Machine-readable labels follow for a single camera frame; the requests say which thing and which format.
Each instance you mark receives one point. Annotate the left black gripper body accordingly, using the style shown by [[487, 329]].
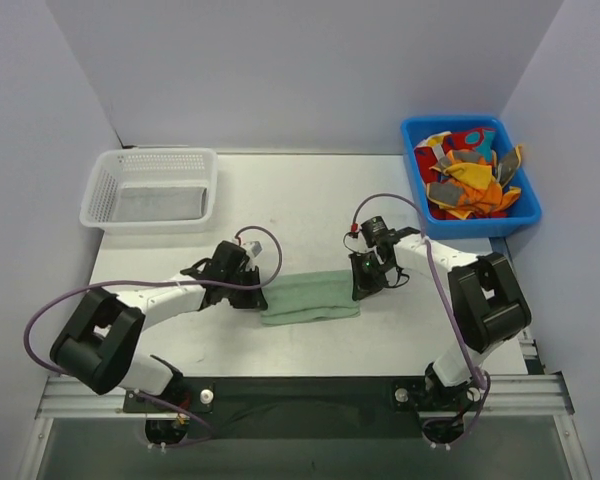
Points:
[[250, 292]]

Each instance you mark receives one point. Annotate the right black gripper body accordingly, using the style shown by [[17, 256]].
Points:
[[365, 279]]

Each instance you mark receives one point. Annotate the green panda towel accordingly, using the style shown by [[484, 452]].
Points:
[[309, 297]]

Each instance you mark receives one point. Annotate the grey panda towel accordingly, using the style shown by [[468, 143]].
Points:
[[154, 204]]

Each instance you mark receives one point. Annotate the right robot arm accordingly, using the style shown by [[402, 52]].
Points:
[[480, 295]]

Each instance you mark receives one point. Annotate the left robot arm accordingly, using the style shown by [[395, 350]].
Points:
[[98, 343]]

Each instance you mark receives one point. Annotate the white perforated plastic basket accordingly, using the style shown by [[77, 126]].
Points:
[[147, 167]]

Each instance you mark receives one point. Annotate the orange towel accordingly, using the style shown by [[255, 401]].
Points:
[[471, 190]]

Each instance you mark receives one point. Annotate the black base mat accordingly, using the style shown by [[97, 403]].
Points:
[[304, 408]]

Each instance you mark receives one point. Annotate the blue plastic bin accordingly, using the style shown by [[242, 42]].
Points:
[[524, 213]]

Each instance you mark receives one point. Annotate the grey orange-edged towel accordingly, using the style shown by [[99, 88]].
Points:
[[508, 165]]

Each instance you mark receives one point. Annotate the red blue towel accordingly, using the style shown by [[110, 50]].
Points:
[[430, 152]]

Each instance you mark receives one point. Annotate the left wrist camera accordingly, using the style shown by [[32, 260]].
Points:
[[252, 248]]

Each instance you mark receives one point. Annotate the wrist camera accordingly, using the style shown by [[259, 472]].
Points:
[[252, 248], [374, 231]]

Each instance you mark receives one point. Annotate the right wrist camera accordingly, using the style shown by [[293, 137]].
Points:
[[374, 231]]

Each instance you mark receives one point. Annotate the aluminium front rail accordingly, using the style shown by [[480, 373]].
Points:
[[505, 396]]

